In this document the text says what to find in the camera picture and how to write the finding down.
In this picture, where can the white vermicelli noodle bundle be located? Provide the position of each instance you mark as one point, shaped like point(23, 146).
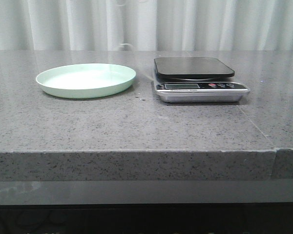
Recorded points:
point(134, 22)

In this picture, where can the black silver kitchen scale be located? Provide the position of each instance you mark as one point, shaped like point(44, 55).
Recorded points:
point(196, 80)

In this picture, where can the light green round plate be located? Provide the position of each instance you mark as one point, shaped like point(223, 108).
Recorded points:
point(91, 80)

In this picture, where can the white pleated curtain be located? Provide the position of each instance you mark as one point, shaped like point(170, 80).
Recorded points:
point(182, 25)

